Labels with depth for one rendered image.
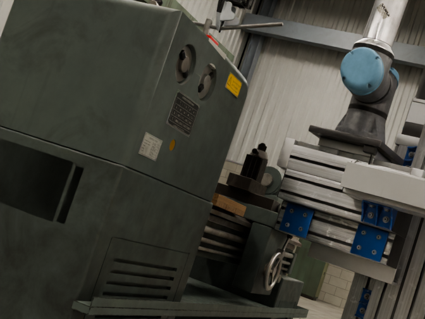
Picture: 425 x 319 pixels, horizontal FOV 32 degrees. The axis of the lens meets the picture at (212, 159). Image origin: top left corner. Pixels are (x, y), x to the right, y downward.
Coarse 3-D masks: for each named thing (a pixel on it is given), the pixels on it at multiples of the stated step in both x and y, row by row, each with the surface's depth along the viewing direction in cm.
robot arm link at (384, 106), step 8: (392, 72) 210; (392, 80) 210; (392, 88) 210; (352, 96) 214; (384, 96) 207; (392, 96) 212; (368, 104) 209; (376, 104) 209; (384, 104) 210; (384, 112) 210
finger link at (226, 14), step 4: (224, 4) 223; (228, 4) 223; (224, 8) 223; (228, 8) 222; (224, 12) 223; (228, 12) 222; (232, 12) 222; (216, 16) 223; (220, 16) 222; (224, 16) 222; (228, 16) 222; (232, 16) 221; (216, 20) 223; (220, 20) 223; (224, 20) 222; (228, 20) 222; (216, 24) 223; (220, 24) 224; (216, 28) 224
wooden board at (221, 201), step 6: (216, 198) 246; (222, 198) 250; (216, 204) 246; (222, 204) 251; (228, 204) 257; (234, 204) 261; (240, 204) 267; (228, 210) 258; (234, 210) 263; (240, 210) 269
